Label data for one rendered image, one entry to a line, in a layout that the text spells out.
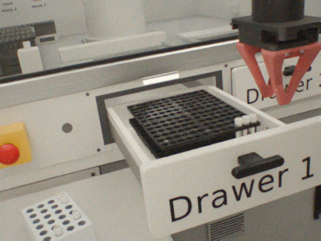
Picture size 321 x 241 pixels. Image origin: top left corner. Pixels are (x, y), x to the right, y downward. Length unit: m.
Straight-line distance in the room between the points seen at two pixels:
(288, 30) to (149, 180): 0.24
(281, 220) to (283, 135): 0.66
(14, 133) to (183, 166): 0.37
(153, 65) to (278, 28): 0.43
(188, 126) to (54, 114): 0.28
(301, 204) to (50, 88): 0.80
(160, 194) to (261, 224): 0.68
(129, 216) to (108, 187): 0.11
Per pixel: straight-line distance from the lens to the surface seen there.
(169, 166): 0.46
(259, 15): 0.42
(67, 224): 0.63
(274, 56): 0.40
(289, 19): 0.42
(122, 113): 0.80
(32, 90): 0.75
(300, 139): 0.55
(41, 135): 0.77
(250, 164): 0.48
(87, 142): 0.79
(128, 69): 0.76
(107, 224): 0.66
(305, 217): 1.23
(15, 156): 0.71
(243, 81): 0.86
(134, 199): 0.70
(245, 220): 1.08
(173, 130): 0.62
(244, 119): 0.62
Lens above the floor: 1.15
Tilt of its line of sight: 22 degrees down
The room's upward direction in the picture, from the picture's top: 7 degrees counter-clockwise
